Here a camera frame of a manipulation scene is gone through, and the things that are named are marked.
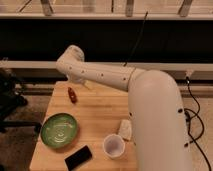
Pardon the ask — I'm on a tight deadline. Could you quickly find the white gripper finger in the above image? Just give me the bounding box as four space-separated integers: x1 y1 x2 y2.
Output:
83 81 93 90

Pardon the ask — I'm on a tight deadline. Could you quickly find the red pepper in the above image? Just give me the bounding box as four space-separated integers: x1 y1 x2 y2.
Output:
68 87 77 104

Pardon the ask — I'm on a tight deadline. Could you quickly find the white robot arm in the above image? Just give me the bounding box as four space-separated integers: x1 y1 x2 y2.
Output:
56 45 194 171

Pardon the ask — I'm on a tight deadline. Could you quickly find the green plate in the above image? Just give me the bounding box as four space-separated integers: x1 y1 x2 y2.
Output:
40 113 78 149

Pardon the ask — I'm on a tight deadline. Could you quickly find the white sponge block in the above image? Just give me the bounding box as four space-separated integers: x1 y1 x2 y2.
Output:
118 119 132 141

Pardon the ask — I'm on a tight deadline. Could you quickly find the clear plastic cup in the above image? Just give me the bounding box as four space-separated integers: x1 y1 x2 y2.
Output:
102 134 125 159

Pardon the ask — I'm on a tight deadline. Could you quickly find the black smartphone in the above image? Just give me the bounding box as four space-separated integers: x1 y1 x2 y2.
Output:
65 145 92 171

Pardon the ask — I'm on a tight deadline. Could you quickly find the black chair base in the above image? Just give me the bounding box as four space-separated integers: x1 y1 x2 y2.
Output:
0 69 41 133

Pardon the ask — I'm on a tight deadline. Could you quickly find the black hanging cable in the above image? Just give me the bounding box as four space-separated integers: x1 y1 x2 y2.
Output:
123 10 150 67

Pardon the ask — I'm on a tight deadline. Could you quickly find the black floor cable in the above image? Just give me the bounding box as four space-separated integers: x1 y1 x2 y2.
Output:
184 76 213 171

